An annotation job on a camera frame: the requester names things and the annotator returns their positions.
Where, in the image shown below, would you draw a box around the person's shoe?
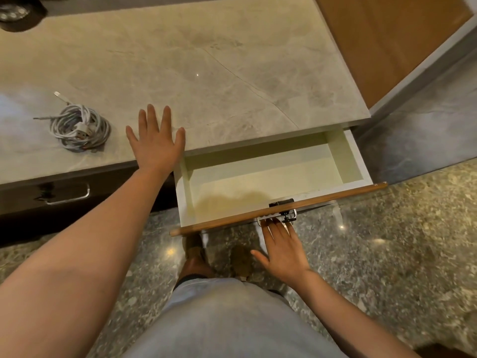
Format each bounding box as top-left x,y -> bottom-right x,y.
183,234 -> 216,280
230,245 -> 258,283

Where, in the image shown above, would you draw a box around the person's right hand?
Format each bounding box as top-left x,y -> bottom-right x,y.
250,216 -> 312,287

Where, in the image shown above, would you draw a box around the person's left shoe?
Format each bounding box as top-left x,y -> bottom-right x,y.
183,234 -> 216,280

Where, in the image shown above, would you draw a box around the person's left hand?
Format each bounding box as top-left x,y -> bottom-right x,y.
125,104 -> 186,176

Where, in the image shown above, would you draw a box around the silver cabinet handle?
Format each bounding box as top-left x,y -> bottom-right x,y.
44,182 -> 91,205

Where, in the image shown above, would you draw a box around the white drawer wooden front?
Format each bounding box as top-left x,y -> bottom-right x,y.
169,128 -> 389,237

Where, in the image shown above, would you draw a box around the person's right forearm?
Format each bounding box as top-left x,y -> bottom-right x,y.
298,271 -> 418,358

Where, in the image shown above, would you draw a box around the black round button base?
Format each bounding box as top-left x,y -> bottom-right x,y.
0,0 -> 48,33

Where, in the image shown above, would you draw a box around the person's right shoe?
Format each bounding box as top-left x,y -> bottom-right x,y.
230,245 -> 258,283

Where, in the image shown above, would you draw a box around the person's left forearm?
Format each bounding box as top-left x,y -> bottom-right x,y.
0,167 -> 176,358

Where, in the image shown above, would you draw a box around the dark cabinet front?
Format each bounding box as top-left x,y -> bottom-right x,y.
0,166 -> 179,247

